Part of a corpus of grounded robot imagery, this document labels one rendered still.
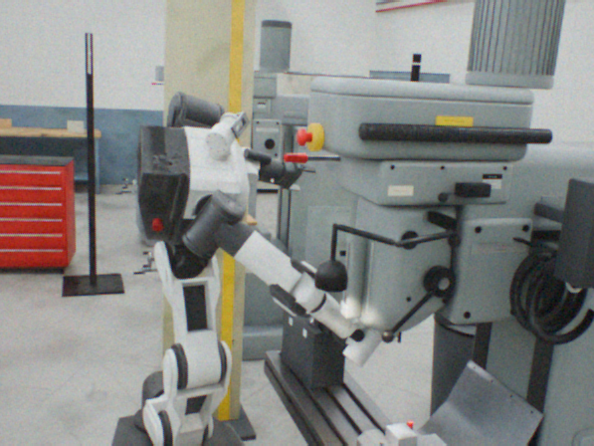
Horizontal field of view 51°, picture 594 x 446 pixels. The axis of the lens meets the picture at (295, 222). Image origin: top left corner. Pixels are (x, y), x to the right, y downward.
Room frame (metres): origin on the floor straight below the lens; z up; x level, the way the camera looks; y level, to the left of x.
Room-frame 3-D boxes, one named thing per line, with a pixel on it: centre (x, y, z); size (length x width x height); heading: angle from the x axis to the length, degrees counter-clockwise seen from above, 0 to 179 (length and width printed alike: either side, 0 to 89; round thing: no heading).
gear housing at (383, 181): (1.46, -0.29, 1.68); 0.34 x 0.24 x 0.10; 110
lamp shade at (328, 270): (1.31, -0.09, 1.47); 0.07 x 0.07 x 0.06
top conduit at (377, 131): (1.32, -0.33, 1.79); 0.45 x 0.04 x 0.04; 110
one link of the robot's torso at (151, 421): (1.98, 0.37, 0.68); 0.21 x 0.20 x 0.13; 28
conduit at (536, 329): (1.35, -0.57, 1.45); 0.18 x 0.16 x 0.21; 110
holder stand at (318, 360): (1.89, -0.08, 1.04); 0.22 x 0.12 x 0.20; 27
